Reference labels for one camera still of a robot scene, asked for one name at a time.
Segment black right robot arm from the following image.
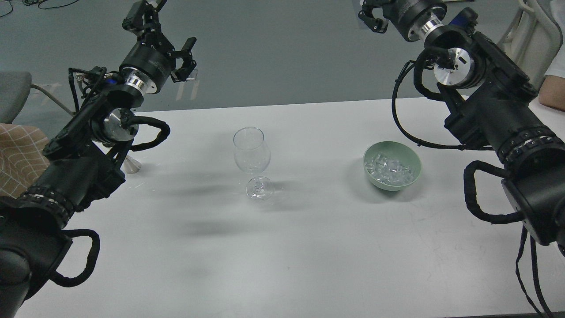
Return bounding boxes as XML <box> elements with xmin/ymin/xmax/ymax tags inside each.
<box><xmin>358</xmin><ymin>0</ymin><xmax>565</xmax><ymax>318</ymax></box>

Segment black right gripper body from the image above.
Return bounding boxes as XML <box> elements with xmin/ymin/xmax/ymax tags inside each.
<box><xmin>383</xmin><ymin>0</ymin><xmax>447</xmax><ymax>42</ymax></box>

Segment grey chair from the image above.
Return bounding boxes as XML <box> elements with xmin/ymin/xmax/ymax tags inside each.
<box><xmin>0</xmin><ymin>71</ymin><xmax>74</xmax><ymax>124</ymax></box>

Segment white plastic chair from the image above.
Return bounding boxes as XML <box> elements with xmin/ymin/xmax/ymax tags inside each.
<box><xmin>497</xmin><ymin>0</ymin><xmax>564</xmax><ymax>89</ymax></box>

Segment black floor cables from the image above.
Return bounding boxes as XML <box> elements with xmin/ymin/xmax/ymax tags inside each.
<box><xmin>0</xmin><ymin>0</ymin><xmax>80</xmax><ymax>18</ymax></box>

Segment clear wine glass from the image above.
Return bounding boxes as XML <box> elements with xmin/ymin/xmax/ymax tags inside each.
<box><xmin>233</xmin><ymin>127</ymin><xmax>274</xmax><ymax>201</ymax></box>

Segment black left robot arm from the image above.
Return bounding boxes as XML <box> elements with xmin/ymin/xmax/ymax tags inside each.
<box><xmin>1</xmin><ymin>0</ymin><xmax>196</xmax><ymax>318</ymax></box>

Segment person's bare forearm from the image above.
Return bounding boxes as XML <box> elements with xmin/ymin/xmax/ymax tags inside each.
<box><xmin>538</xmin><ymin>75</ymin><xmax>565</xmax><ymax>111</ymax></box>

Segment green bowl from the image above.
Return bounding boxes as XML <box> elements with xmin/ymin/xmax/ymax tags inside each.
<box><xmin>362</xmin><ymin>141</ymin><xmax>422</xmax><ymax>192</ymax></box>

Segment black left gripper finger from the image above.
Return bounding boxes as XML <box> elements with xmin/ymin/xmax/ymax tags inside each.
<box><xmin>122</xmin><ymin>0</ymin><xmax>167</xmax><ymax>40</ymax></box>
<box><xmin>169</xmin><ymin>38</ymin><xmax>197</xmax><ymax>83</ymax></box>

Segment steel cocktail jigger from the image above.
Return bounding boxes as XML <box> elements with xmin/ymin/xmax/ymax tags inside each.
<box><xmin>121</xmin><ymin>155</ymin><xmax>142</xmax><ymax>174</ymax></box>

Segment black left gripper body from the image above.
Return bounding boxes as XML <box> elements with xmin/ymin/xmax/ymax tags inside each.
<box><xmin>120</xmin><ymin>34</ymin><xmax>176</xmax><ymax>94</ymax></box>

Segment clear ice cubes pile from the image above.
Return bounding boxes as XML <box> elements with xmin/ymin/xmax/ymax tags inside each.
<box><xmin>365</xmin><ymin>152</ymin><xmax>416</xmax><ymax>186</ymax></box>

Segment brown checkered cushion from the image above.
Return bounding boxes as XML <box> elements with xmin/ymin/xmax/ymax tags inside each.
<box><xmin>0</xmin><ymin>123</ymin><xmax>50</xmax><ymax>198</ymax></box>

